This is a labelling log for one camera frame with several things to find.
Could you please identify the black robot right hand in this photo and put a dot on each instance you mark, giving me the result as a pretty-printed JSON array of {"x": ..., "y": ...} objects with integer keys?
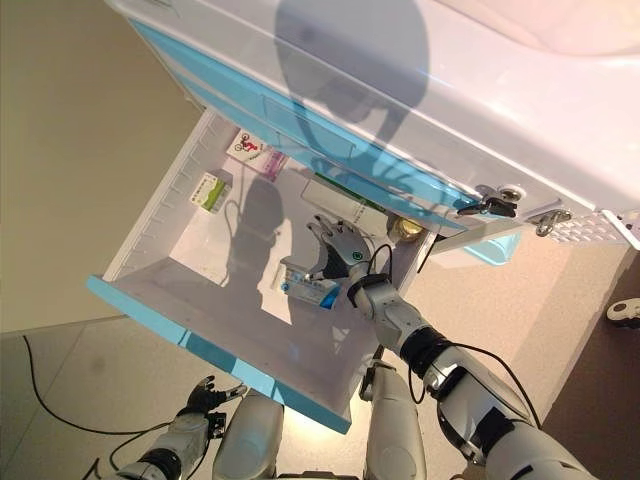
[{"x": 345, "y": 250}]

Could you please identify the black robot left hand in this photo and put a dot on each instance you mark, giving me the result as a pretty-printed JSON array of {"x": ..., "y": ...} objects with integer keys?
[{"x": 202, "y": 397}]

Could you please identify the torn white blue medicine box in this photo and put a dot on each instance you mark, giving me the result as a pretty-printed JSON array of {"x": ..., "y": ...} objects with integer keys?
[{"x": 300, "y": 290}]

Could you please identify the deep blue fronted cart drawer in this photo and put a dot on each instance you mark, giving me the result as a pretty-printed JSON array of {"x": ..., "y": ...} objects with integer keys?
[{"x": 165, "y": 285}]

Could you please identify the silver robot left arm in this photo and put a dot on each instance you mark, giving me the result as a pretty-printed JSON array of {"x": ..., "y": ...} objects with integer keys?
[{"x": 185, "y": 435}]

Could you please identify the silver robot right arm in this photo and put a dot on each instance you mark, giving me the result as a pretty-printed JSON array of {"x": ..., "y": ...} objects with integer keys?
[{"x": 395, "y": 315}]

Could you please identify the long white medicine box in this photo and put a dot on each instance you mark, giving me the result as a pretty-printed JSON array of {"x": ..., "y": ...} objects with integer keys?
[{"x": 330, "y": 192}]

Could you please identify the pink medicine box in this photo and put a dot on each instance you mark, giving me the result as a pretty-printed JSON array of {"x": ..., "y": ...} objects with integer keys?
[{"x": 272, "y": 167}]

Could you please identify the green white medicine box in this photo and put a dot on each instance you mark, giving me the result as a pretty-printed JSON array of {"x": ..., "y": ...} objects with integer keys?
[{"x": 210, "y": 192}]

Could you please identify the grey robot left leg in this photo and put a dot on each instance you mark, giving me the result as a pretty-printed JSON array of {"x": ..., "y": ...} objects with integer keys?
[{"x": 250, "y": 440}]

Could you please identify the grey robot leg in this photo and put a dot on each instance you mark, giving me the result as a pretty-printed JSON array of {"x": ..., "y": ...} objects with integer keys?
[
  {"x": 250, "y": 440},
  {"x": 395, "y": 425}
]

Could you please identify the white box with red figure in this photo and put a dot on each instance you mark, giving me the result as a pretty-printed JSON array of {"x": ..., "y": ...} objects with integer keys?
[{"x": 245, "y": 145}]

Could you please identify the light blue waste bin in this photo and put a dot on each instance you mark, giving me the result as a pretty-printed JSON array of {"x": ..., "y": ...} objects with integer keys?
[{"x": 495, "y": 247}]

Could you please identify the black keys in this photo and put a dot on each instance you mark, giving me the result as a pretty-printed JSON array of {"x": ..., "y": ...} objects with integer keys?
[{"x": 492, "y": 205}]

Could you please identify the grey robot right leg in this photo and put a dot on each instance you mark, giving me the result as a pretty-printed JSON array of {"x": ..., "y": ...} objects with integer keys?
[{"x": 395, "y": 425}]

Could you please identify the silver latch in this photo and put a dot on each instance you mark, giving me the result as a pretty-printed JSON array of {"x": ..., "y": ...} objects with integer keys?
[{"x": 552, "y": 222}]

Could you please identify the white medical cart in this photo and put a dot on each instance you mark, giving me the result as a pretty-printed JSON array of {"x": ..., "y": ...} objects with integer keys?
[{"x": 500, "y": 100}]

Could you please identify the white perforated basket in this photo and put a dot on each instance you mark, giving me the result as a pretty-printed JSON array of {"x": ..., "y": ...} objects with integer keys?
[{"x": 590, "y": 227}]

